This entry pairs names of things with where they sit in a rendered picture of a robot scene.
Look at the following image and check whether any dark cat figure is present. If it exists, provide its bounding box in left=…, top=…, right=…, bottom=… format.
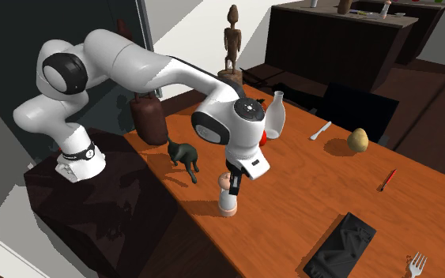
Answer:
left=166, top=136, right=201, bottom=185

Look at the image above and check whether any orange wooden table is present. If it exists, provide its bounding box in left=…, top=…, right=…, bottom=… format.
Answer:
left=123, top=82, right=445, bottom=278

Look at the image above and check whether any white glass bottle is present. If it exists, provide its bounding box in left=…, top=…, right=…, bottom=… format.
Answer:
left=264, top=90, right=287, bottom=141

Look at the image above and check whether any white knife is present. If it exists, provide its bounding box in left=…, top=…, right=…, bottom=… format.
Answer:
left=309, top=120, right=333, bottom=141

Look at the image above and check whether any dark brown jug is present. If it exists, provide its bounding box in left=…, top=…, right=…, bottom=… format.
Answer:
left=129, top=92, right=169, bottom=147

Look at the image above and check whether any black flat box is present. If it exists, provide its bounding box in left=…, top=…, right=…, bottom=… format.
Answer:
left=302, top=212, right=378, bottom=278

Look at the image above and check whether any yellow potato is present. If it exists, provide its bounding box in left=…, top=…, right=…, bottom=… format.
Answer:
left=346, top=127, right=370, bottom=153

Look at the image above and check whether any brown wooden human statue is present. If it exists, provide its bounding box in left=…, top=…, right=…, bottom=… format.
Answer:
left=217, top=4, right=244, bottom=87

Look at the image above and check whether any dark robot stand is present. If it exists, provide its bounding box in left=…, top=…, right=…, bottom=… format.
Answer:
left=23, top=128, right=179, bottom=278

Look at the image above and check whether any red pen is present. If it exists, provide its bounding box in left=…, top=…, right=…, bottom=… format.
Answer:
left=379, top=168, right=398, bottom=193

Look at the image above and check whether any dark kitchen counter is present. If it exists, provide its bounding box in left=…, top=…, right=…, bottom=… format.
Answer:
left=264, top=0, right=445, bottom=94

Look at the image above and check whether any white fork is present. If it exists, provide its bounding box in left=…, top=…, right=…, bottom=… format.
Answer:
left=405, top=251, right=428, bottom=278

